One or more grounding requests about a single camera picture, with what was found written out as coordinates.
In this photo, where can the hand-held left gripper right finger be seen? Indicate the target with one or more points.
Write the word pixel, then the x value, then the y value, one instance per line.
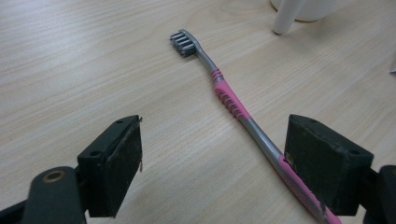
pixel 327 161

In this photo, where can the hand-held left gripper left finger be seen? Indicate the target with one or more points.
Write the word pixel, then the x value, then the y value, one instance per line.
pixel 106 174

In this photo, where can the white cup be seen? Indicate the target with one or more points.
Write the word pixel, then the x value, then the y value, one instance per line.
pixel 288 14

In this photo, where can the pink and grey toothbrush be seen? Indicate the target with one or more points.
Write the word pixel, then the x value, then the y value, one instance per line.
pixel 230 101

